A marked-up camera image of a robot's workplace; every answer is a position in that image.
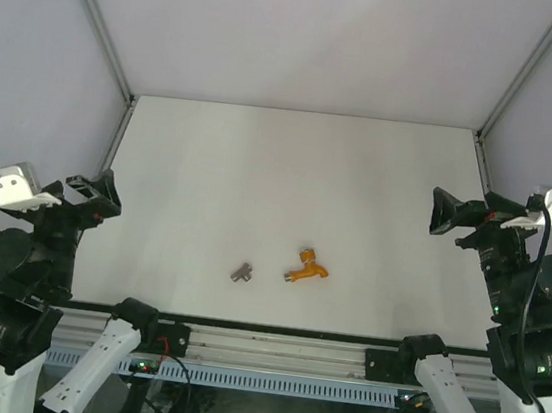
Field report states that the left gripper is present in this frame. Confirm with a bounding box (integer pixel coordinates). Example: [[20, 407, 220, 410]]
[[5, 156, 126, 298]]

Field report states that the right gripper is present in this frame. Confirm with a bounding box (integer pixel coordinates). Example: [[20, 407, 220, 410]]
[[420, 184, 548, 321]]

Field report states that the orange water faucet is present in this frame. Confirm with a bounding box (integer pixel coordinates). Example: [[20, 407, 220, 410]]
[[283, 248, 329, 283]]

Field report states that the grey metal tee fitting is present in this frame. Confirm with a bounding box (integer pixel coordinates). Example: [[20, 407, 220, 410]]
[[230, 262, 253, 282]]

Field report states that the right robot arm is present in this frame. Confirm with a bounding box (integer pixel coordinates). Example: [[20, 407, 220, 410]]
[[365, 188, 552, 413]]

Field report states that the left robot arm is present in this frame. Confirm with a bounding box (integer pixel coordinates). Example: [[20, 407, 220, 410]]
[[0, 162, 190, 413]]

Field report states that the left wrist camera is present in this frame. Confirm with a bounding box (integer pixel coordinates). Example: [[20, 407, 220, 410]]
[[0, 162, 62, 212]]

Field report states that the right aluminium frame post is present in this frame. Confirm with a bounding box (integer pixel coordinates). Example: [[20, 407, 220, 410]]
[[472, 21, 552, 193]]

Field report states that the aluminium frame post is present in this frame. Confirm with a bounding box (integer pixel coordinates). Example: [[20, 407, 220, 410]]
[[472, 21, 552, 193], [79, 0, 138, 171]]

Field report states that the right camera cable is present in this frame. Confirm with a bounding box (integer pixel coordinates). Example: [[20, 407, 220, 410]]
[[502, 194, 552, 413]]

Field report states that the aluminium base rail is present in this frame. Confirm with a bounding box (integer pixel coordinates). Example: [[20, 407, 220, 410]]
[[53, 302, 498, 401]]

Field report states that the perforated cable tray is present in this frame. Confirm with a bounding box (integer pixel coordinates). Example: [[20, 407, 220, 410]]
[[42, 343, 406, 412]]

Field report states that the left aluminium frame post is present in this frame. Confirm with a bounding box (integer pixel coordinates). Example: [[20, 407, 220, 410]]
[[79, 0, 138, 171]]

